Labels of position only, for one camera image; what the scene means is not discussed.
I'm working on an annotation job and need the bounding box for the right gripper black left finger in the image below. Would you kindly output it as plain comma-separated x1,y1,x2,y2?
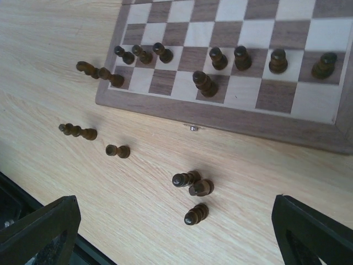
1,195,81,264

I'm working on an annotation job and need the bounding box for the dark piece pair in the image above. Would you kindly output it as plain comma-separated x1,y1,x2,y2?
172,171,201,187
209,47,228,71

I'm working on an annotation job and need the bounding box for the dark knight piece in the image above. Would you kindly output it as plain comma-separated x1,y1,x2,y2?
189,179,214,197

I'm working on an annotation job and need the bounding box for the wooden chess board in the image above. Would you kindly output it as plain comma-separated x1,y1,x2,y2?
95,1,352,154

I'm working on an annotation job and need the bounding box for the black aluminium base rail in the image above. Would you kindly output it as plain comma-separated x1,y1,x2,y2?
1,173,115,264

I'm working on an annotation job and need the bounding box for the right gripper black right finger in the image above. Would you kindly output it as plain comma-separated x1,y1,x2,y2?
271,194,352,264

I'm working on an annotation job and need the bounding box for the dark piece low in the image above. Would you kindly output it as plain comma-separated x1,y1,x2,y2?
132,45,153,65
184,203,209,226

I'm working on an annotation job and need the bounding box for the dark piece lowest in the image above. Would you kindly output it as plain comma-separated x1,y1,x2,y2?
152,43,173,63

